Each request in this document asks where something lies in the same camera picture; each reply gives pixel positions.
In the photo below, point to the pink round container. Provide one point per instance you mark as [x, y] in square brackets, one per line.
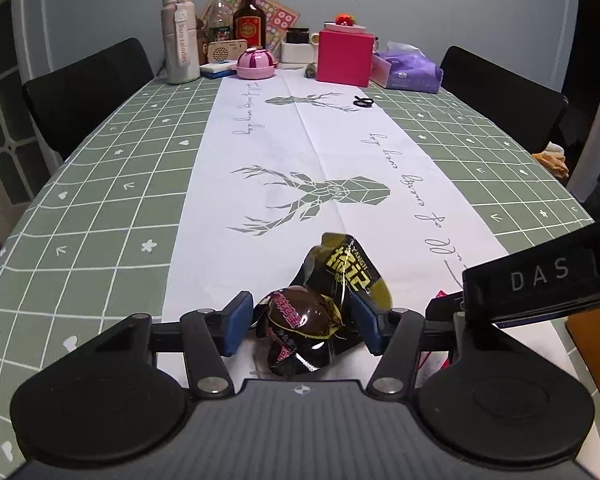
[255, 64]

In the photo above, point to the brown glass bottle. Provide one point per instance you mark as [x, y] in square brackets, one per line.
[249, 24]

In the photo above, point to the purple tissue pack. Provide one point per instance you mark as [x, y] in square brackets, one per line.
[404, 67]

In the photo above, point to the white mug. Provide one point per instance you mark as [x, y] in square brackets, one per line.
[299, 47]

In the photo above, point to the pink red box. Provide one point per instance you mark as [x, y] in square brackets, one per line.
[345, 58]

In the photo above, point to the black chair left side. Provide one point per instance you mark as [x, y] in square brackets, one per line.
[68, 104]

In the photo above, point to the blue white flat box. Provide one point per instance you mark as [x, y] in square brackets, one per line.
[218, 70]

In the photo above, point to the black chair right side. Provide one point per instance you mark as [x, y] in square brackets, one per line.
[528, 112]

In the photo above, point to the black yellow snack bag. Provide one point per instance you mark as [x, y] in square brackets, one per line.
[309, 322]

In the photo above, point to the small beige radio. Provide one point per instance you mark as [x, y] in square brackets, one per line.
[226, 50]

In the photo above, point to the red long cracker packet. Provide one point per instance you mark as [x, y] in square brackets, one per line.
[430, 362]

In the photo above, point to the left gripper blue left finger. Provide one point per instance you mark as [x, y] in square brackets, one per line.
[208, 337]

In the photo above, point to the black chair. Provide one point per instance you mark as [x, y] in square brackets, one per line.
[528, 112]
[68, 104]

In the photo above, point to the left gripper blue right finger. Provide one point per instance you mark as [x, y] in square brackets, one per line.
[395, 337]

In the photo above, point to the clear plastic bottle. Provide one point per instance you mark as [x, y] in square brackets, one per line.
[219, 21]

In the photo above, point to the colourful dotted card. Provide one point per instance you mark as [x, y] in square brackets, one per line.
[279, 19]

